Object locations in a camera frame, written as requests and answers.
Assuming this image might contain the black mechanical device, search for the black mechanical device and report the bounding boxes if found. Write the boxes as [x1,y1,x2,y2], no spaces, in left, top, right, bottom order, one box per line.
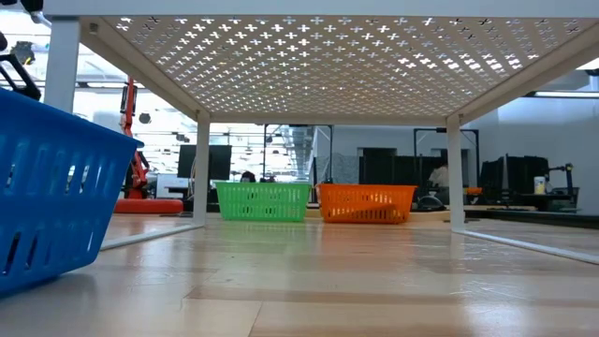
[0,52,43,102]

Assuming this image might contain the orange plastic basket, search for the orange plastic basket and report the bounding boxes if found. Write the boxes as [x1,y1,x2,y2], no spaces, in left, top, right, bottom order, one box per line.
[316,183,418,225]

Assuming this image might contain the white perforated metal shelf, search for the white perforated metal shelf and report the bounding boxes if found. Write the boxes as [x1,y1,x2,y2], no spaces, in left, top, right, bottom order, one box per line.
[42,0,599,266]

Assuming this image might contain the black ceiling fixture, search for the black ceiling fixture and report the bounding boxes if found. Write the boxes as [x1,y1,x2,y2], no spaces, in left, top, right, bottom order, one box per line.
[11,40,37,66]

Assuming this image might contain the black partition panels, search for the black partition panels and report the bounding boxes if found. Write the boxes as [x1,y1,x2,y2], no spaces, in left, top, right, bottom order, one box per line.
[358,148,448,188]

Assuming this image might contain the green plastic basket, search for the green plastic basket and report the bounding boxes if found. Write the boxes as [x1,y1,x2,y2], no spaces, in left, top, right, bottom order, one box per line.
[214,181,313,223]

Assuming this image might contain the black background monitor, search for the black background monitor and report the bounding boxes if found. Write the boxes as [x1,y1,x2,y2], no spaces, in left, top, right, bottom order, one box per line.
[177,144,233,182]

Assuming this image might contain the blue plastic basket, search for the blue plastic basket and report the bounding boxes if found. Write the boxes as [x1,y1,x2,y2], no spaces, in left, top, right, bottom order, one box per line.
[0,88,145,295]

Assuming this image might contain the black dome object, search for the black dome object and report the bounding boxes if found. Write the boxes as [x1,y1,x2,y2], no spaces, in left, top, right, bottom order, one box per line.
[416,195,448,212]

